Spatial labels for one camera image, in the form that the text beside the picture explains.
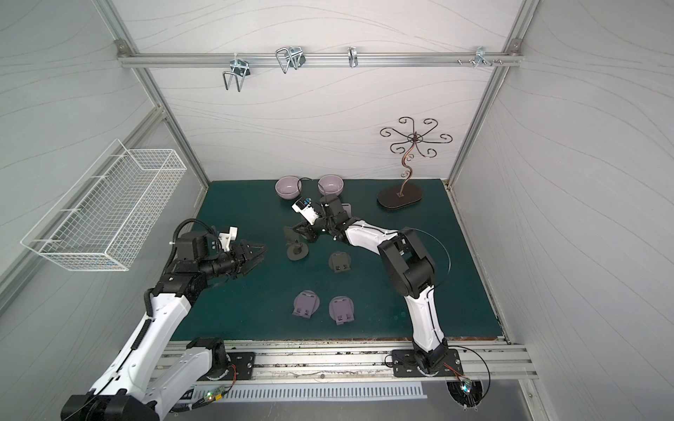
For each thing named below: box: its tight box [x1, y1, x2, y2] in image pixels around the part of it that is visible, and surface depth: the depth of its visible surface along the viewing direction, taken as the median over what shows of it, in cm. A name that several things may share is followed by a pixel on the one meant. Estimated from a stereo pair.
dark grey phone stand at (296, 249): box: [283, 226, 309, 262], surface depth 97 cm
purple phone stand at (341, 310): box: [329, 295, 355, 326], surface depth 86 cm
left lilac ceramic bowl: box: [274, 175, 302, 200], surface depth 117 cm
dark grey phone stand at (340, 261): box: [328, 250, 352, 273], surface depth 97 cm
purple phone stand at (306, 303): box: [292, 289, 321, 319], surface depth 86 cm
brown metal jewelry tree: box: [376, 116, 453, 210], surface depth 98 cm
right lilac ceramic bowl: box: [317, 173, 345, 197], surface depth 116 cm
